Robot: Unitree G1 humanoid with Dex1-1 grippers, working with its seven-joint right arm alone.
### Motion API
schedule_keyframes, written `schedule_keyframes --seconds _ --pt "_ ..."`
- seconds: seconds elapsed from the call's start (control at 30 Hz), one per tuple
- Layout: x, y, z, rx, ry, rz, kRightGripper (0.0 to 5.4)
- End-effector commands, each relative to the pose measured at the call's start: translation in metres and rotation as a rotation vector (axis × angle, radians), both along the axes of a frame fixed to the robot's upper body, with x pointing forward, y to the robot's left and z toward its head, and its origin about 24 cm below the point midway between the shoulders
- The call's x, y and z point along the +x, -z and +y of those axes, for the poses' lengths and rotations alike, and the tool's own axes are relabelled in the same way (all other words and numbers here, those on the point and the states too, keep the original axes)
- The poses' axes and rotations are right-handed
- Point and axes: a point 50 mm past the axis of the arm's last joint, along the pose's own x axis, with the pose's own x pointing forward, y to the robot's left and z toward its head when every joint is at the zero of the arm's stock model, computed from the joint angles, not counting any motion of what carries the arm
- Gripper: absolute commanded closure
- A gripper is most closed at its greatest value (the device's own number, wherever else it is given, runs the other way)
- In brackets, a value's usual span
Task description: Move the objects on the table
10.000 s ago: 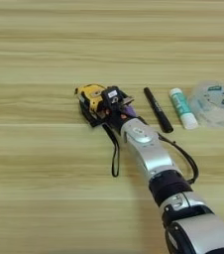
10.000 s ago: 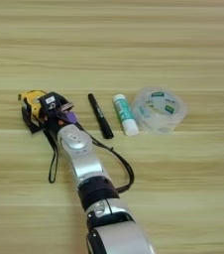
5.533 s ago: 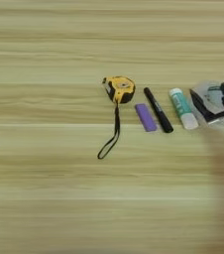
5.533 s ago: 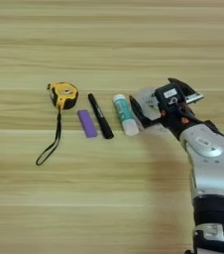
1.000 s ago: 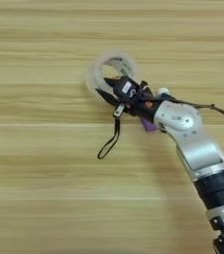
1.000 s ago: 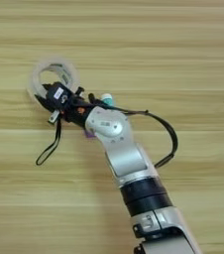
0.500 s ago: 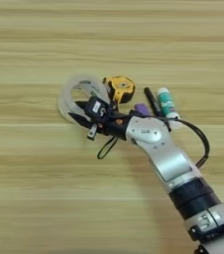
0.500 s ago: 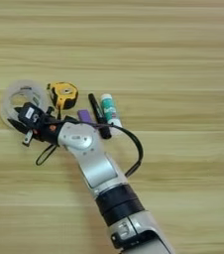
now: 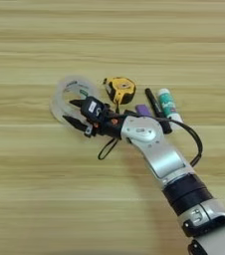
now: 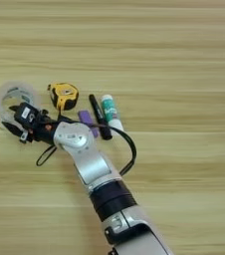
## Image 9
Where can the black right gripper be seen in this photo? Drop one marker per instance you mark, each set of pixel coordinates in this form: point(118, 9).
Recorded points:
point(109, 124)

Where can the clear packing tape roll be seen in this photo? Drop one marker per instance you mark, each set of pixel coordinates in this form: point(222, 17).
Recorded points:
point(59, 99)

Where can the white teal glue stick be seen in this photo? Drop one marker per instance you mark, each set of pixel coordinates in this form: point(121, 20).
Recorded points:
point(167, 103)

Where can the yellow black tape measure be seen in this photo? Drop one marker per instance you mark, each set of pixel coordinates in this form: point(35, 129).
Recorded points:
point(121, 89)

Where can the black marker pen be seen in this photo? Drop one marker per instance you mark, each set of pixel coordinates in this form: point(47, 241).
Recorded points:
point(154, 103)

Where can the small black box white label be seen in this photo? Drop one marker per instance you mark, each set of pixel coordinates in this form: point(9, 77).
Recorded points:
point(93, 109)

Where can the purple rectangular block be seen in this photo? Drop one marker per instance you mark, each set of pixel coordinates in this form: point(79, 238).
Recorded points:
point(143, 110)

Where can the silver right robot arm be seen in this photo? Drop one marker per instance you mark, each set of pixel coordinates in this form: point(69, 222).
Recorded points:
point(164, 156)

